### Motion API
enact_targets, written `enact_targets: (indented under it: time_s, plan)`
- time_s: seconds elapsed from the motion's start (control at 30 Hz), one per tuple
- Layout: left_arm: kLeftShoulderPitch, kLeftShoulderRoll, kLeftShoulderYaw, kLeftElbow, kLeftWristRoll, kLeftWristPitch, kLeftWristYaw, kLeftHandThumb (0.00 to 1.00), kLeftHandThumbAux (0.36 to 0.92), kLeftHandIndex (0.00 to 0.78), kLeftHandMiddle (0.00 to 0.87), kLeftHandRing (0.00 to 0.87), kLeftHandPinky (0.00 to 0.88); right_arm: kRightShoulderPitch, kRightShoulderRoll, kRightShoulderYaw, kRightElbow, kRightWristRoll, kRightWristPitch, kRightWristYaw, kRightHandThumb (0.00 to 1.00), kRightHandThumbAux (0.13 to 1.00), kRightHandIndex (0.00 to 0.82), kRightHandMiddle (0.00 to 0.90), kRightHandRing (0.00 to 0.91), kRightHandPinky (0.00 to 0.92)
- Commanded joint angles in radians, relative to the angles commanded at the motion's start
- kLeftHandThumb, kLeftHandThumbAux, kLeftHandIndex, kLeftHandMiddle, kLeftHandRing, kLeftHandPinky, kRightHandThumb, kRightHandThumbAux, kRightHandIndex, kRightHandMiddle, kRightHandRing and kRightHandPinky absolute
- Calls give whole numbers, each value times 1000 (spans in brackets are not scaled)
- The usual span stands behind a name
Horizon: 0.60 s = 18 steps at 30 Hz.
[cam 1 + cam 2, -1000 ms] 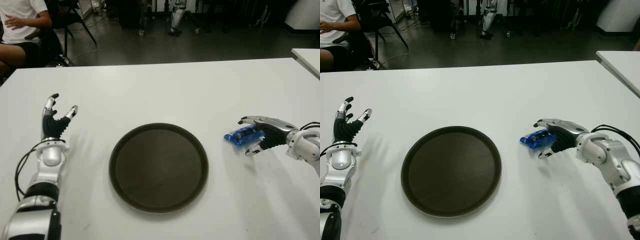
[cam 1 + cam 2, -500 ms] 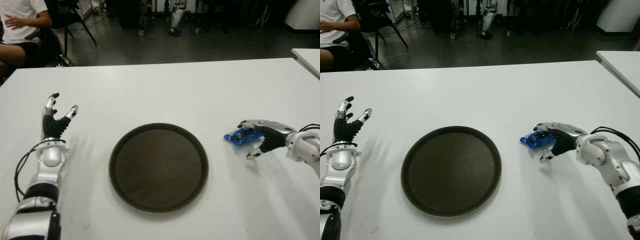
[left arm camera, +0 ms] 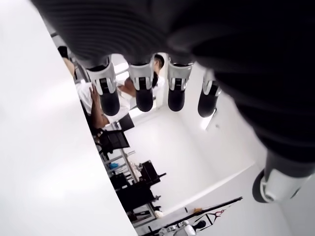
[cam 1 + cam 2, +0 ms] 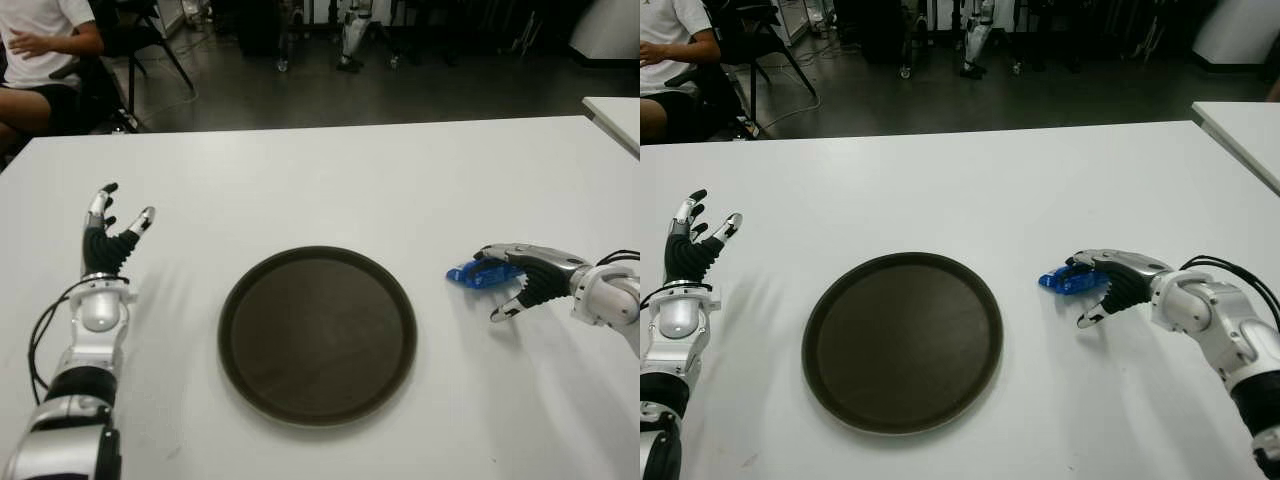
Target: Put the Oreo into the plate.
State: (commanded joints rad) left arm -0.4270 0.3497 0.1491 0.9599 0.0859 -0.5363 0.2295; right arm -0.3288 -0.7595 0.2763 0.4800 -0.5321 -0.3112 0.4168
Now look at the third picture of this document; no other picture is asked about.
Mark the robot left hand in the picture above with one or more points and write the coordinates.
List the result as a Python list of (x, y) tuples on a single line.
[(221, 37)]

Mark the dark-haired person head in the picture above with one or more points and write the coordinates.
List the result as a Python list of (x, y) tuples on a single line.
[(159, 61)]

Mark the ceiling light strip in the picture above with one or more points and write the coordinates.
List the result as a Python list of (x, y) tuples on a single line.
[(209, 121)]

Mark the black monitor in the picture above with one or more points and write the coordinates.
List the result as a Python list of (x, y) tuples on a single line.
[(127, 122)]

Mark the seated person white shirt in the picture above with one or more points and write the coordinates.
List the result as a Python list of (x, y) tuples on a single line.
[(86, 94)]

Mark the black chair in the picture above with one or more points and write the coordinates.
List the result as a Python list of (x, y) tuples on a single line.
[(115, 141)]

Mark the black boom stand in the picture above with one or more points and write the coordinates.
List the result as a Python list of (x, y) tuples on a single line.
[(237, 198)]

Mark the black equipment cart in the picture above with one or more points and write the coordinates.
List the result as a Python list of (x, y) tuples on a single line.
[(137, 194)]

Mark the white humanoid robot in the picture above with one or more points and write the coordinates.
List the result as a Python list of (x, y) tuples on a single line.
[(187, 228)]

